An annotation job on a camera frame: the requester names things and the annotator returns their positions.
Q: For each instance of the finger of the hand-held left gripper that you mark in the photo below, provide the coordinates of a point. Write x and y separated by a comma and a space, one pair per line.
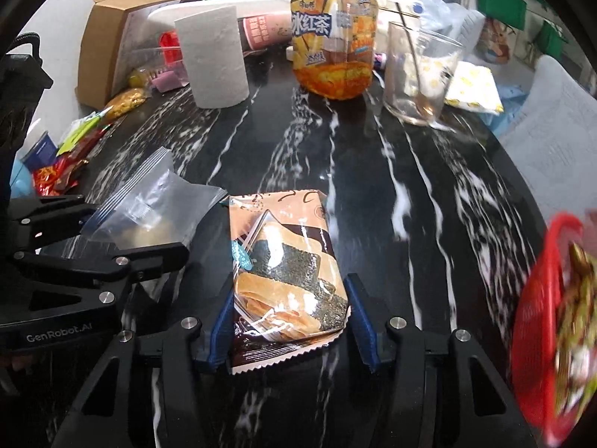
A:
51, 217
116, 262

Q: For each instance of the cardboard box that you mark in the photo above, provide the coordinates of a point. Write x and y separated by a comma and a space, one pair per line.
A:
107, 46

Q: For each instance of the blue card box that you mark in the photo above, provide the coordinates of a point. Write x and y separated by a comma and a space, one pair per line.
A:
38, 149

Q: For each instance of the red plastic container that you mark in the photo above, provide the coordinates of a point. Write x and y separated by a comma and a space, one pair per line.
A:
169, 46

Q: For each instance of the metal spoon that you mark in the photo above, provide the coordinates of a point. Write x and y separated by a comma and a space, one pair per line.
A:
410, 51

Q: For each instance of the large clear plastic bag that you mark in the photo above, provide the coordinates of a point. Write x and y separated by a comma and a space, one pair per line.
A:
443, 14

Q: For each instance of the pink block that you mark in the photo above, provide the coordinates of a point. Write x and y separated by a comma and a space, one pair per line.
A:
169, 81

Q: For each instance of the red candy wrappers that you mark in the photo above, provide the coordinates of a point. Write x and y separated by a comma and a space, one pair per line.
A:
60, 172

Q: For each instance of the white tray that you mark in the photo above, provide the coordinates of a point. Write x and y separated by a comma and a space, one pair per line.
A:
210, 8

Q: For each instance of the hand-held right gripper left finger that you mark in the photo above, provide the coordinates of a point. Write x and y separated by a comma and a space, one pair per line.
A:
218, 331

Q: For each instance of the clear zip bag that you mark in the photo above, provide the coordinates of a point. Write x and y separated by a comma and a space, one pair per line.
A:
149, 200

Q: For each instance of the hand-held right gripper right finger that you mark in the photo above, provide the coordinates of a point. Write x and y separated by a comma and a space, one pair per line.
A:
361, 322

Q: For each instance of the glass cup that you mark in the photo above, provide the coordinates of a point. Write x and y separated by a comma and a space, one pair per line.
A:
419, 84

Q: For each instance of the pink paper cup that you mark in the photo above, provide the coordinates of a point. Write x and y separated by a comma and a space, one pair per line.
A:
263, 30

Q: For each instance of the yellow white packet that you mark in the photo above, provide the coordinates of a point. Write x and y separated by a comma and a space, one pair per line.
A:
475, 86

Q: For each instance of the tan seaweed snack packet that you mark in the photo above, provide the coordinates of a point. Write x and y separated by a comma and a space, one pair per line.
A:
280, 280

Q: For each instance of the blue plastic bag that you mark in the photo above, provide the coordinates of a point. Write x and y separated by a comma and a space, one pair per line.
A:
508, 102

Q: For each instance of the grey chair cushion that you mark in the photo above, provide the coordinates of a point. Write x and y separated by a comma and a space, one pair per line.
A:
555, 126

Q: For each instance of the green yellow snack packet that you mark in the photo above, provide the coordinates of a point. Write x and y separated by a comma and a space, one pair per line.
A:
81, 133

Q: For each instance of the red plastic basket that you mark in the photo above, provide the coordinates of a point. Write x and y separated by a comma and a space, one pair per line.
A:
531, 326

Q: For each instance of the orange drink bottle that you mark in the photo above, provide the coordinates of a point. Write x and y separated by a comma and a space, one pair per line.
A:
333, 37

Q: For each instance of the patterned tote bag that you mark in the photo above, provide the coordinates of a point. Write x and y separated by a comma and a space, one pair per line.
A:
496, 39

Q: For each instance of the toilet paper roll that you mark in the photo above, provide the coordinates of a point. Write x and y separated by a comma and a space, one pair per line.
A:
214, 56

